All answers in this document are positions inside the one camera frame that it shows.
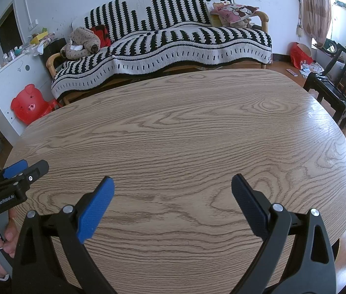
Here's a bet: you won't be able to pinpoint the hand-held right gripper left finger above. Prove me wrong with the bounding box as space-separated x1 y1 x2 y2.
15 176 115 294

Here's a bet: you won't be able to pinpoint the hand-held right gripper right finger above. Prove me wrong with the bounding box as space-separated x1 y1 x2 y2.
232 173 336 294

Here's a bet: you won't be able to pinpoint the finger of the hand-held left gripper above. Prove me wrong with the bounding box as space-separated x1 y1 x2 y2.
0 160 50 190
0 159 29 190

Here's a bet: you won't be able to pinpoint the red pig stool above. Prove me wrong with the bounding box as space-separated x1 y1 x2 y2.
10 84 63 125

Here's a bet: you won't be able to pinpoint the white cabinet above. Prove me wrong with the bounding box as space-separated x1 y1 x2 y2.
0 47 54 146

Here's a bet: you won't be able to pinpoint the cluster of small bottles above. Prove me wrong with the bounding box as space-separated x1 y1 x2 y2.
0 44 36 74

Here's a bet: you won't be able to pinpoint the crumpled white paper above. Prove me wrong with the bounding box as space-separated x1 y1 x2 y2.
32 41 46 56

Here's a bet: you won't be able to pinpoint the yellow box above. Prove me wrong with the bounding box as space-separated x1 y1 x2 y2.
30 31 49 45

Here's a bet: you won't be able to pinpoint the brown plush clothing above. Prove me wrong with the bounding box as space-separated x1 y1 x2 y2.
61 27 101 60

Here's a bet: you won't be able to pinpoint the dark window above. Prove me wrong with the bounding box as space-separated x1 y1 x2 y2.
0 4 23 54

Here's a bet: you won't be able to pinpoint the black wooden chair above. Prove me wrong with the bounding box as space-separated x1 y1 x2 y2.
303 43 346 129

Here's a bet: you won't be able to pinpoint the scattered paper scraps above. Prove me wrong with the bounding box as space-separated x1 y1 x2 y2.
298 63 323 78

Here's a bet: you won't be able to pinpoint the red black cloth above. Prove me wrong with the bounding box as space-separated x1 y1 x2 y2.
90 24 112 48

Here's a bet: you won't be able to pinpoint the red bag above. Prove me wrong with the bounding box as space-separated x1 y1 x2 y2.
289 41 314 69

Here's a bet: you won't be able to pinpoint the striped black white sofa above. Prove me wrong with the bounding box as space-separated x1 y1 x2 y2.
51 0 273 100

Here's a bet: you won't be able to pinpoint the curtain tie tassel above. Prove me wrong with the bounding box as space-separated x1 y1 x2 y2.
295 0 303 36

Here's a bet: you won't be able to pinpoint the yellow white paper pack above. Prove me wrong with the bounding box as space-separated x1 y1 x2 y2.
205 0 224 27

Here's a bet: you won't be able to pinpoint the pink cartoon cushion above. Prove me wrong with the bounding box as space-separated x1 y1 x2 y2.
210 2 259 28

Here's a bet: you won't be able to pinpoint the patterned curtain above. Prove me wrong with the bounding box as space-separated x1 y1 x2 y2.
301 0 332 48

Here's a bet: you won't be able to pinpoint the wooden sofa frame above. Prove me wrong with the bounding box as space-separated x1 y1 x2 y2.
46 11 273 105

